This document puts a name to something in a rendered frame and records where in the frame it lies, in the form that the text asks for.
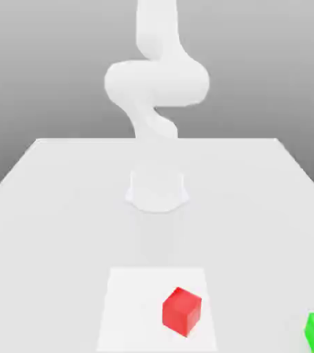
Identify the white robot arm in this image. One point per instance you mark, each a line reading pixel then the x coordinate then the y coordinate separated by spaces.
pixel 157 82

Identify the small red cube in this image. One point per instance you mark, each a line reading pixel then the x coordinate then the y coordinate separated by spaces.
pixel 181 311

